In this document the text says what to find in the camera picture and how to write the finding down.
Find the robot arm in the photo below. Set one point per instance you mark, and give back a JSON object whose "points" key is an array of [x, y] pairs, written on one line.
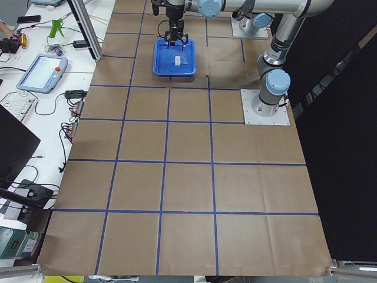
{"points": [[238, 16], [294, 13]]}

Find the blue plastic tray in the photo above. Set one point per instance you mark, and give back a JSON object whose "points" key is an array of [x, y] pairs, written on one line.
{"points": [[163, 63]]}

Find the person hand at desk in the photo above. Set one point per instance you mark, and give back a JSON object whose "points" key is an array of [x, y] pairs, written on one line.
{"points": [[5, 29]]}

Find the black power adapter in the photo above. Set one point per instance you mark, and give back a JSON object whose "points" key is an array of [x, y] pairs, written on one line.
{"points": [[79, 44]]}

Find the teach pendant tablet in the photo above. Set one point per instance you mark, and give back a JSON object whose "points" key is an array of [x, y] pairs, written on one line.
{"points": [[43, 74]]}

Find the black smartphone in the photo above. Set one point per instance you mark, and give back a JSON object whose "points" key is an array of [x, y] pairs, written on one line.
{"points": [[29, 19]]}

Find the white keyboard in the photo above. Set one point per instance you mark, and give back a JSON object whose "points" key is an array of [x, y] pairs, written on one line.
{"points": [[20, 104]]}

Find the black monitor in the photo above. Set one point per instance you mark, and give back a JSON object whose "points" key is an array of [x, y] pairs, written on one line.
{"points": [[18, 144]]}

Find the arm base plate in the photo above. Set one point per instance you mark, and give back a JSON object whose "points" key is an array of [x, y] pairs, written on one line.
{"points": [[250, 28], [257, 113]]}

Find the aluminium frame post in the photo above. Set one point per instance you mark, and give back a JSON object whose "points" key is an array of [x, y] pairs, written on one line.
{"points": [[81, 16]]}

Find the green handled reacher grabber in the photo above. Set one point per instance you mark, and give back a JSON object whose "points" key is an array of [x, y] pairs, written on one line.
{"points": [[56, 27]]}

